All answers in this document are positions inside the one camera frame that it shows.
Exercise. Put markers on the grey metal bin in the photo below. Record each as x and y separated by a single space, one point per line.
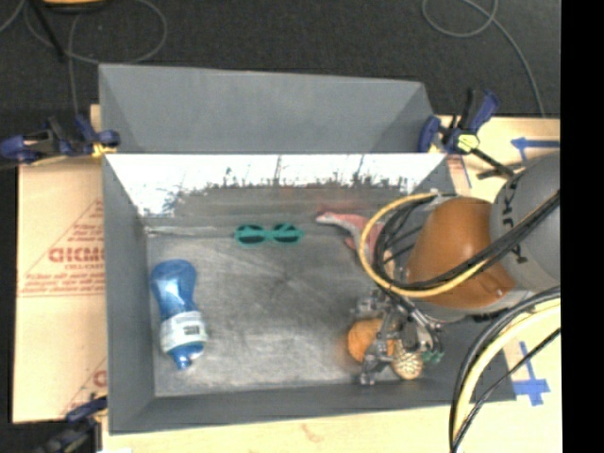
264 300

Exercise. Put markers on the orange fruit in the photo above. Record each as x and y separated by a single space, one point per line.
362 340

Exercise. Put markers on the blue plastic bottle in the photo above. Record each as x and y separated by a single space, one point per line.
177 307

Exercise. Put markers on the tan scaly oval object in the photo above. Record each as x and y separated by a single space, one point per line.
407 364

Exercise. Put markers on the red and grey toy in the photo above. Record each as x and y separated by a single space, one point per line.
351 227

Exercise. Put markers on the brown cardboard board red print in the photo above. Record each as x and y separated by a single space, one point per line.
56 234

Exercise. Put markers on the green sunglasses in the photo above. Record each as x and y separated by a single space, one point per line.
269 234

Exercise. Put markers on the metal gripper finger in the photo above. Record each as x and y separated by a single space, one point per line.
369 306
373 366

